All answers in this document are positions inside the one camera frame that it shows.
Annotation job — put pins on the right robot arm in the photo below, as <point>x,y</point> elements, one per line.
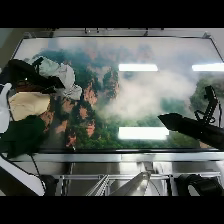
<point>203,130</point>

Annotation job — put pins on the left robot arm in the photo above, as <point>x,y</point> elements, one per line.
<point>20,71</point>

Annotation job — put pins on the pale green garment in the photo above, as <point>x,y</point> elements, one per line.
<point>48,68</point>

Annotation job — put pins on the cream garment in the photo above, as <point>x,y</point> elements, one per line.
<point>28,105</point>

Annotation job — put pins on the brown garment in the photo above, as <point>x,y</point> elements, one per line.
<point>29,88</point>

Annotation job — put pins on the dark green garment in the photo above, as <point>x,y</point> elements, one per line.
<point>23,136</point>

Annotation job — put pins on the silver frame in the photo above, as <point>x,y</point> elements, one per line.
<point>133,158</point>

